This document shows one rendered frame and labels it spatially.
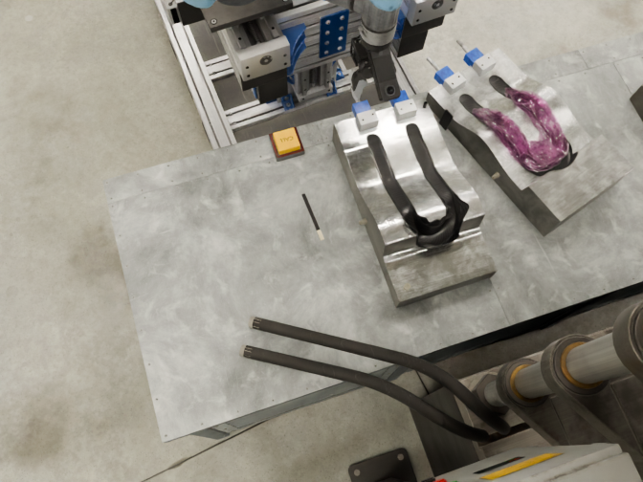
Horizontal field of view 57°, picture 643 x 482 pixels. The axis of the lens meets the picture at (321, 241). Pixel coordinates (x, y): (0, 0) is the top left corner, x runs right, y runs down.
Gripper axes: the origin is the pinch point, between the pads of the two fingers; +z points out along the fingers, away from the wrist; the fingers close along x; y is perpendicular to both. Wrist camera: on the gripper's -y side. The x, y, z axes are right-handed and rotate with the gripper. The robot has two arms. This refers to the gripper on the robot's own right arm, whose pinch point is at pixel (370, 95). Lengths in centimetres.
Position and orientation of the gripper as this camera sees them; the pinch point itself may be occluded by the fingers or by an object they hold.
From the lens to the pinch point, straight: 149.6
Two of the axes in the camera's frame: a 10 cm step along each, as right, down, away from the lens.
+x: -9.5, 2.9, -1.3
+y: -3.1, -8.9, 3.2
